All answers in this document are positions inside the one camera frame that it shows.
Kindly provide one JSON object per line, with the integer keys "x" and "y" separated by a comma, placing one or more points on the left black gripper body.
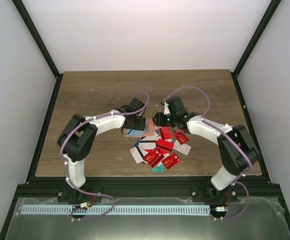
{"x": 136, "y": 125}

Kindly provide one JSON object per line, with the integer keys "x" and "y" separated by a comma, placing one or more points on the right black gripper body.
{"x": 164, "y": 122}

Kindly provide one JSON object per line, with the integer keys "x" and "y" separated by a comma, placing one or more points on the pink card holder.
{"x": 149, "y": 130}

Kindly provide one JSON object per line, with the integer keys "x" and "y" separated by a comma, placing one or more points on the red vip card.
{"x": 181, "y": 137}
{"x": 154, "y": 157}
{"x": 171, "y": 160}

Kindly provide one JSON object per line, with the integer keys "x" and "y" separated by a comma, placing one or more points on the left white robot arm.
{"x": 78, "y": 136}

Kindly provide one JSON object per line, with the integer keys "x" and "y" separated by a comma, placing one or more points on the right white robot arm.
{"x": 237, "y": 149}

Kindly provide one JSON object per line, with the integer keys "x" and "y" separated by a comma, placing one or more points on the red card upper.
{"x": 165, "y": 134}

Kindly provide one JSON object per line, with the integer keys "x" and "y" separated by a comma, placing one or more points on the white card black stripe upper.
{"x": 150, "y": 138}

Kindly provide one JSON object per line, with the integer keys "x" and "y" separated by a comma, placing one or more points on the white card black stripe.
{"x": 138, "y": 154}
{"x": 150, "y": 138}

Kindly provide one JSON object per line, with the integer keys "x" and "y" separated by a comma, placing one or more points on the blue card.
{"x": 136, "y": 143}

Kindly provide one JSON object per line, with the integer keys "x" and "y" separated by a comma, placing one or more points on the red card black stripe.
{"x": 164, "y": 145}

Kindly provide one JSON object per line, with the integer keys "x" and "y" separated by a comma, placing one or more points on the white card centre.
{"x": 147, "y": 145}

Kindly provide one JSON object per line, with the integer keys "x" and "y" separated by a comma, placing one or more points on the white card right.
{"x": 182, "y": 148}

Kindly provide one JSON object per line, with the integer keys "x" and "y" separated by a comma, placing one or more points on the red VIP card front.
{"x": 171, "y": 160}

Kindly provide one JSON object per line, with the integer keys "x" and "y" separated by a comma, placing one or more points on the teal card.
{"x": 159, "y": 169}

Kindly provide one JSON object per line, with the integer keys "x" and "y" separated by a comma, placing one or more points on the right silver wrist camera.
{"x": 166, "y": 107}

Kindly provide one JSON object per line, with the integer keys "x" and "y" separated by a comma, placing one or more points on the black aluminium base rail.
{"x": 141, "y": 187}

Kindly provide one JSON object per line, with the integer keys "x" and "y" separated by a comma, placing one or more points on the light blue slotted cable duct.
{"x": 192, "y": 210}

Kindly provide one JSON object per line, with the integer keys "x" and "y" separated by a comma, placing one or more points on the right black frame post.
{"x": 268, "y": 14}

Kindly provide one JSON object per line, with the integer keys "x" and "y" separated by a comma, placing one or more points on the black frame post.
{"x": 268, "y": 14}
{"x": 25, "y": 16}

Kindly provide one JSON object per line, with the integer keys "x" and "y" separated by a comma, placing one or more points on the left black frame post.
{"x": 25, "y": 16}

